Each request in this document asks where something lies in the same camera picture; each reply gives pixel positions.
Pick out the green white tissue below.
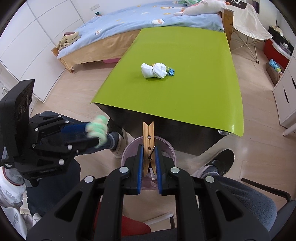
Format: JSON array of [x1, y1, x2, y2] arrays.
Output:
[[85, 115, 108, 149]]

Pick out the wooden clothespin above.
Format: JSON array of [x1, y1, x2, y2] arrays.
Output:
[[143, 121, 156, 176]]

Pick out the blue binder clip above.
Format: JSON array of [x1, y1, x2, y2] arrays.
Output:
[[166, 67, 175, 76]]

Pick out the pink trash bin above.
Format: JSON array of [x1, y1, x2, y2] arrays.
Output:
[[121, 136, 178, 191]]

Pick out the gloved left hand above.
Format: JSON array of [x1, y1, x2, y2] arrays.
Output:
[[1, 167, 26, 209]]

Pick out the beige plush on bed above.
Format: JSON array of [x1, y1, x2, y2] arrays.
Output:
[[56, 32, 81, 51]]

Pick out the bed with blue sheet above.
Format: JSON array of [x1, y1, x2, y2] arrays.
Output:
[[52, 1, 233, 72]]

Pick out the white wardrobe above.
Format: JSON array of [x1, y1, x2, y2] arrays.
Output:
[[1, 0, 83, 102]]

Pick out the green table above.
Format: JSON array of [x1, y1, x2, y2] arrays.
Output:
[[93, 27, 244, 136]]

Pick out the white drawer unit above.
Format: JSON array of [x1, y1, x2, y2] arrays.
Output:
[[273, 51, 296, 137]]

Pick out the brown pet bed with toys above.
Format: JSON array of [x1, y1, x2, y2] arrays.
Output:
[[265, 59, 285, 86]]

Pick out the green plush blanket pile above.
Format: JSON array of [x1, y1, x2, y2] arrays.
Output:
[[174, 0, 201, 6]]

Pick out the red storage box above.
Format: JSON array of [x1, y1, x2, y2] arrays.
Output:
[[263, 39, 290, 70]]

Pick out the pink white plush toy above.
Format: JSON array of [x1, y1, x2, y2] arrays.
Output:
[[174, 0, 229, 16]]

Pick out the black bag with hat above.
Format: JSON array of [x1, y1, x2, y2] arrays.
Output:
[[268, 26, 294, 56]]

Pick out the white folding chair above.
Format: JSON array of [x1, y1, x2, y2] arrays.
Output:
[[227, 1, 273, 64]]

